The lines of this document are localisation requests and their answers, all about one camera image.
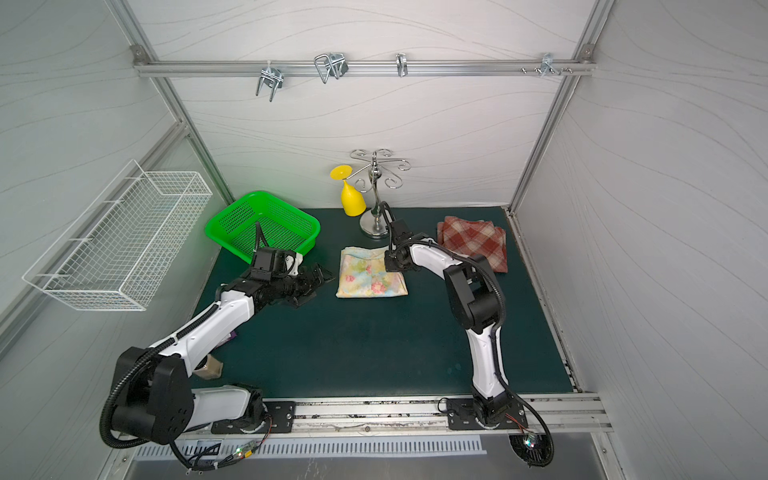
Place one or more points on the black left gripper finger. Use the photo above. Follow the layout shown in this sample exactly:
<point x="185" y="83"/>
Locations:
<point x="303" y="297"/>
<point x="320" y="275"/>

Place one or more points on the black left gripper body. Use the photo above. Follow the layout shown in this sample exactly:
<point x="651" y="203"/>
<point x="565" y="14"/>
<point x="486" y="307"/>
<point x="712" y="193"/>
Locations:
<point x="303" y="285"/>

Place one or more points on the pastel floral skirt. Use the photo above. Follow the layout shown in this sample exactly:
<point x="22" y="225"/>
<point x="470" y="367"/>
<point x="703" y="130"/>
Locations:
<point x="363" y="274"/>

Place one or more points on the red plaid skirt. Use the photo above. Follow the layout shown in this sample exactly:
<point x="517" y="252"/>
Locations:
<point x="475" y="238"/>

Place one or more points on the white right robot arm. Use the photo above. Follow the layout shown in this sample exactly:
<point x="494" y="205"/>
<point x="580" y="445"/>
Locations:
<point x="477" y="303"/>

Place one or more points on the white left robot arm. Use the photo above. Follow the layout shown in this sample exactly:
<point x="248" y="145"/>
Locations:
<point x="151" y="397"/>

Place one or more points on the chrome cup holder stand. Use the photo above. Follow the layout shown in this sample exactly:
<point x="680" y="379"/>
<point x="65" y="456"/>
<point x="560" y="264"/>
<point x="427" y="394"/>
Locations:
<point x="378" y="167"/>

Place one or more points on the yellow plastic goblet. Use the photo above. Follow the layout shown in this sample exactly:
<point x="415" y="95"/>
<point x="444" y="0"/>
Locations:
<point x="352" y="200"/>

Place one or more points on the brown capped bottle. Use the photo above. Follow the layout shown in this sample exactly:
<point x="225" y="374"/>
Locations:
<point x="209" y="368"/>

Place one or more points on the white vent strip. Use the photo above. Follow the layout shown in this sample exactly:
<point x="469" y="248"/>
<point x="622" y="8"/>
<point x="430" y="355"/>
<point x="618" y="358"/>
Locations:
<point x="328" y="447"/>

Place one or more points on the metal hook clamp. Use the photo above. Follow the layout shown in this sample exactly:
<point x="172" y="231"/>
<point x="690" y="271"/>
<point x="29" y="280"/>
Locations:
<point x="401" y="65"/>

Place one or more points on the metal u-bolt clamp middle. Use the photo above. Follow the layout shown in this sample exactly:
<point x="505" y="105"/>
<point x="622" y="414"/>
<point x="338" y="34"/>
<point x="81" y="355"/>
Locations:
<point x="331" y="65"/>

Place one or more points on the metal u-bolt clamp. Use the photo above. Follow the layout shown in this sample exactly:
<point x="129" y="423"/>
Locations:
<point x="270" y="80"/>
<point x="331" y="65"/>

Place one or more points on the metal u-bolt clamp left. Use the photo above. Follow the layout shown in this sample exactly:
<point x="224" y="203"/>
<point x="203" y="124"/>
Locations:
<point x="270" y="80"/>

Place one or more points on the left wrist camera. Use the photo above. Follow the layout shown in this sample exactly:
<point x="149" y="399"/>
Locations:
<point x="271" y="263"/>

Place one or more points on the white wire basket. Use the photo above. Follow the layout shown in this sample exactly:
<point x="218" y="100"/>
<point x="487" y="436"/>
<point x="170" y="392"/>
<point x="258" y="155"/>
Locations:
<point x="116" y="253"/>

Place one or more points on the metal bracket right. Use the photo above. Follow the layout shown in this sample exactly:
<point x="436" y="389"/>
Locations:
<point x="548" y="66"/>

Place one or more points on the aluminium crossbar rail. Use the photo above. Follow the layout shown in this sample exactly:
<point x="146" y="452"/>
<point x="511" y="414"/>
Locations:
<point x="357" y="68"/>

